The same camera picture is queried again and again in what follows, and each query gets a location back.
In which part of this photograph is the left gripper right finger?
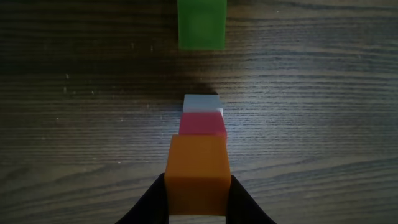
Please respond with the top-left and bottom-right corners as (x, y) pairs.
(225, 174), (277, 224)

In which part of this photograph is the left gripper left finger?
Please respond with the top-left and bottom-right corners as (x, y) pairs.
(114, 172), (170, 224)

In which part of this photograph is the orange cube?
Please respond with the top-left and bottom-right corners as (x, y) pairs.
(164, 134), (233, 217)

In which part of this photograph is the green cube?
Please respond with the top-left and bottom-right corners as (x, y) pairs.
(177, 0), (228, 51)

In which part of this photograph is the red cube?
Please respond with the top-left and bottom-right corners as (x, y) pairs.
(178, 111), (228, 138)

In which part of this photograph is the white cube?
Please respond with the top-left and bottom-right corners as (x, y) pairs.
(182, 94), (224, 114)

